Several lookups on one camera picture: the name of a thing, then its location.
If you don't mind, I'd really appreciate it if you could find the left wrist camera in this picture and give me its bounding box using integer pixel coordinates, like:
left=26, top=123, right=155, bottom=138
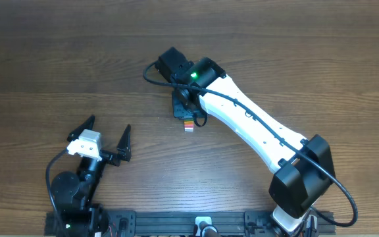
left=66, top=128, right=103, bottom=162

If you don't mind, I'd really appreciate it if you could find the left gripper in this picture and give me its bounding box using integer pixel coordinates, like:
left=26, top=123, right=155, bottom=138
left=66, top=115, right=132, bottom=167

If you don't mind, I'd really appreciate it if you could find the mounting rail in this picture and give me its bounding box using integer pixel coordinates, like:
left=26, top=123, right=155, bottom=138
left=44, top=209, right=337, bottom=237

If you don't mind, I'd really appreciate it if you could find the black cable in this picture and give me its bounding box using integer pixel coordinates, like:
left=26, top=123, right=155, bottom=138
left=142, top=61, right=359, bottom=228
left=45, top=148, right=69, bottom=237

